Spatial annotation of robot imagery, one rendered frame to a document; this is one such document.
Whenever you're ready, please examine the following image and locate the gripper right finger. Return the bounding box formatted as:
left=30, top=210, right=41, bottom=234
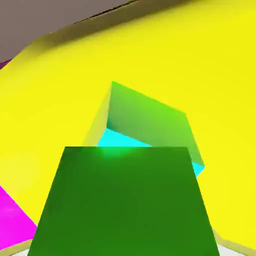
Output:
left=211, top=228, right=256, bottom=256

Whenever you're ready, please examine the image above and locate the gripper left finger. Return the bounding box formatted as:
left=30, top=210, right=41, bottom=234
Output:
left=0, top=238, right=34, bottom=256

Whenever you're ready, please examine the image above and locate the small green cube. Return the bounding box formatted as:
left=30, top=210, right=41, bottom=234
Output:
left=26, top=146, right=221, bottom=256

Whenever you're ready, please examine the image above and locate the small cyan cube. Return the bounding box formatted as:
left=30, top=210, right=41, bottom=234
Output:
left=81, top=80, right=206, bottom=179

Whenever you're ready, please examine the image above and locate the large magenta box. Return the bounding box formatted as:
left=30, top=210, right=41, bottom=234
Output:
left=0, top=185, right=38, bottom=251

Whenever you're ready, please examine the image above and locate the large yellow box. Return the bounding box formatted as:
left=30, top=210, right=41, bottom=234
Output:
left=0, top=0, right=256, bottom=254

